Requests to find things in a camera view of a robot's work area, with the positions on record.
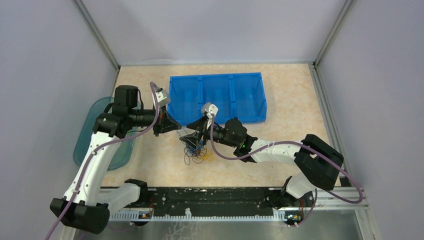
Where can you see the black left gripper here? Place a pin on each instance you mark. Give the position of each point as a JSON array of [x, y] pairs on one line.
[[165, 122]]

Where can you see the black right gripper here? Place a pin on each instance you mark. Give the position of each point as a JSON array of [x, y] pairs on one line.
[[201, 125]]

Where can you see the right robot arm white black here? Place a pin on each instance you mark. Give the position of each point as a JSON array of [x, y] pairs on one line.
[[317, 161]]

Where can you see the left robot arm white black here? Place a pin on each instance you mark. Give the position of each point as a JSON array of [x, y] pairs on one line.
[[82, 206]]

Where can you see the teal translucent plastic basin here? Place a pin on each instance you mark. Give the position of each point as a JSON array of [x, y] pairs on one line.
[[122, 155]]

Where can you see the blue plastic divided bin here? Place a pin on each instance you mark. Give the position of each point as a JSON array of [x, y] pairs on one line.
[[240, 95]]

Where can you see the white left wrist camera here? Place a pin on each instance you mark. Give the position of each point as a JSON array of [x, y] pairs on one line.
[[162, 98]]

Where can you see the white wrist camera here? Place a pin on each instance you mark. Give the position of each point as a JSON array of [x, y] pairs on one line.
[[209, 109], [162, 98]]

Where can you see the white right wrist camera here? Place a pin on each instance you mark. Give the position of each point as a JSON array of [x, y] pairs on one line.
[[209, 109]]

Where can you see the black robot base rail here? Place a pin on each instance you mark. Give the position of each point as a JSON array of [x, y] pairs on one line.
[[234, 204]]

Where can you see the aluminium frame post left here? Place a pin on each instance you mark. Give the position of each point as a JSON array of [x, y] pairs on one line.
[[89, 21]]

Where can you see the aluminium frame post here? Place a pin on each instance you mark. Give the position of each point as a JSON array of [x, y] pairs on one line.
[[89, 21], [347, 6]]

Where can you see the aluminium frame post right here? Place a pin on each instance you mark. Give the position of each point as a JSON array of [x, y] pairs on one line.
[[347, 6]]

